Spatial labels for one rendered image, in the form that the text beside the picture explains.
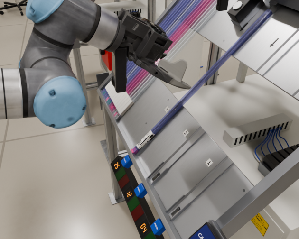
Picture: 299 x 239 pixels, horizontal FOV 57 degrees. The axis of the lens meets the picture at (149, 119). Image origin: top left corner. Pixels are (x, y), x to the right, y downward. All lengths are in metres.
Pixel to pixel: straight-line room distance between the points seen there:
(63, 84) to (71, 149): 1.50
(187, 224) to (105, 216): 0.94
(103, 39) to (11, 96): 0.21
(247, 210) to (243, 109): 0.66
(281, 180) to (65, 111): 0.40
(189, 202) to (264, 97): 0.76
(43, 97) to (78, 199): 1.25
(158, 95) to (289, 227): 0.50
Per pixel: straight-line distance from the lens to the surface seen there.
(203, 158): 0.65
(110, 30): 0.54
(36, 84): 0.43
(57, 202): 1.64
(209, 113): 1.13
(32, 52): 0.54
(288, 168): 0.56
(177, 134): 0.72
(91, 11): 0.54
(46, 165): 1.85
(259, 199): 0.58
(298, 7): 0.73
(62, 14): 0.52
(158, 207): 0.66
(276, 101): 1.29
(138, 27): 0.58
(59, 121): 0.43
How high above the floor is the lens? 1.28
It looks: 38 degrees down
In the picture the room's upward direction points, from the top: straight up
